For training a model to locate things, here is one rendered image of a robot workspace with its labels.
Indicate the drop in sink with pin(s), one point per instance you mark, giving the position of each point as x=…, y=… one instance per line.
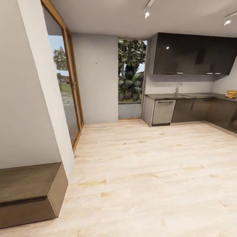
x=188, y=94

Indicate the fixed window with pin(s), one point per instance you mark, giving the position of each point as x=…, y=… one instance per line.
x=132, y=60

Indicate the door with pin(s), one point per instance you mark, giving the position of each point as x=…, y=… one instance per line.
x=61, y=44

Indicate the dishwasher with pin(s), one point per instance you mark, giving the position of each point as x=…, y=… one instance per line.
x=163, y=112

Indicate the cabinet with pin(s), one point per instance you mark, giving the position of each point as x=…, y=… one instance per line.
x=31, y=193
x=174, y=54
x=216, y=56

